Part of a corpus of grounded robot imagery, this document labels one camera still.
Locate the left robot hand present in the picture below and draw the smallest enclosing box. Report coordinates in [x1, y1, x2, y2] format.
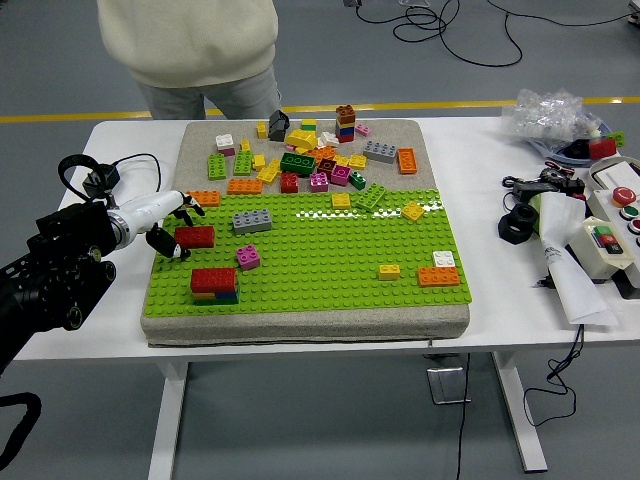
[124, 189, 207, 262]

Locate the red two-by-four brick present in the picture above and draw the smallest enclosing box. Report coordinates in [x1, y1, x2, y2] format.
[190, 267, 238, 294]
[174, 225, 216, 250]

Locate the grey two-by-four brick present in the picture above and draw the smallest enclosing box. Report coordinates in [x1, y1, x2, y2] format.
[232, 208, 274, 237]
[363, 140, 400, 166]

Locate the pink two-by-two brick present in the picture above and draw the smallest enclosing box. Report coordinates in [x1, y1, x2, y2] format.
[236, 244, 262, 271]

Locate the orange two-by-four brick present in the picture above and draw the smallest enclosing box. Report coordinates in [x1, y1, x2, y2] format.
[417, 266, 462, 288]
[227, 178, 265, 196]
[187, 190, 222, 208]
[396, 147, 419, 176]

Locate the yellow two-by-four brick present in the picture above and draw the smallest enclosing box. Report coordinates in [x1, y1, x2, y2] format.
[255, 158, 282, 185]

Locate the dark green two-by-four brick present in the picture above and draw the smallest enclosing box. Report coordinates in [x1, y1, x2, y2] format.
[279, 152, 317, 178]

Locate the yellow curved brick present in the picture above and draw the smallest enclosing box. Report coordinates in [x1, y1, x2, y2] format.
[284, 127, 319, 151]

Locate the green studded baseplate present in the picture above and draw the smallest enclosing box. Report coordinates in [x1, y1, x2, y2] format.
[141, 188, 475, 319]

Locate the black plug adapter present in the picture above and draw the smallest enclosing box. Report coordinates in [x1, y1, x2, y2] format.
[82, 163, 121, 199]

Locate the dark grey roof piece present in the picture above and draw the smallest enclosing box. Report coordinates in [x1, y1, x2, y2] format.
[268, 109, 291, 142]

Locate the person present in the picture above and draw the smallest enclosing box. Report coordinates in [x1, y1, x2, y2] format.
[95, 0, 284, 121]

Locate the grey-brown cushion mat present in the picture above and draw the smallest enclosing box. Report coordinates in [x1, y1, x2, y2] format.
[139, 118, 471, 349]

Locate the white table leg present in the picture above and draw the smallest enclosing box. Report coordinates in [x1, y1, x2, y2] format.
[147, 360, 190, 480]
[489, 351, 549, 474]

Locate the metal foot plate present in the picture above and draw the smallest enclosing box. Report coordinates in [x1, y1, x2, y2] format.
[425, 367, 472, 405]

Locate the large black nut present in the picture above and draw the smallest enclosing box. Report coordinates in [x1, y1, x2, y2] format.
[497, 203, 540, 245]

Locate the black power adapter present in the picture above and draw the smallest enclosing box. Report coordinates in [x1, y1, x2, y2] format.
[512, 180, 561, 197]

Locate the clear plastic bag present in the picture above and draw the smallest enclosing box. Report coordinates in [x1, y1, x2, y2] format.
[501, 88, 604, 151]

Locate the blue round tray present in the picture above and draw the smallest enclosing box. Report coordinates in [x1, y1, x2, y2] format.
[529, 122, 626, 164]

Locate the black electronic module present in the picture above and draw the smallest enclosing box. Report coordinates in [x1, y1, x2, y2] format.
[559, 175, 587, 199]

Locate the white paper sheet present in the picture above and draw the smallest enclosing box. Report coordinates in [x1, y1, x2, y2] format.
[537, 192, 621, 327]

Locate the white button control box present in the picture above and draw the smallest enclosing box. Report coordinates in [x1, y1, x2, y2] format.
[585, 185, 640, 301]

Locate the black plug cord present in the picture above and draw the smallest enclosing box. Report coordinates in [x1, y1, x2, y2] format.
[110, 152, 162, 196]

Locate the black hanging cable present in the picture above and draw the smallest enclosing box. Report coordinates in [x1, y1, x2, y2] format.
[455, 352, 471, 480]
[522, 324, 586, 427]

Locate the black floor cable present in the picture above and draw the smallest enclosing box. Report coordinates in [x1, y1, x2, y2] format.
[352, 0, 640, 69]

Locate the small white switch box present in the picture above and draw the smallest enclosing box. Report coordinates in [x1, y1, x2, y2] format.
[569, 216, 634, 284]

